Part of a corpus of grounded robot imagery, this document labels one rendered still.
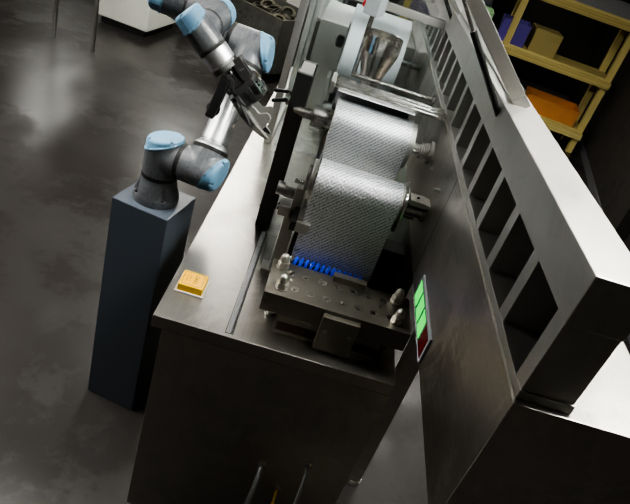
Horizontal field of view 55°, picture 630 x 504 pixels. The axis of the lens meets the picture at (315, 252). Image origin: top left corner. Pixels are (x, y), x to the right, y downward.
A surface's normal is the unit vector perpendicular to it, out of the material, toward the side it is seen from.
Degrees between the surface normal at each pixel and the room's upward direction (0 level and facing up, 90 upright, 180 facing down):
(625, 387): 0
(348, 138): 92
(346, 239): 90
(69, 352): 0
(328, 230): 90
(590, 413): 0
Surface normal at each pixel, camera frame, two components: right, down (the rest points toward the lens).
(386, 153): -0.11, 0.54
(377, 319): 0.29, -0.80
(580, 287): -0.95, -0.29
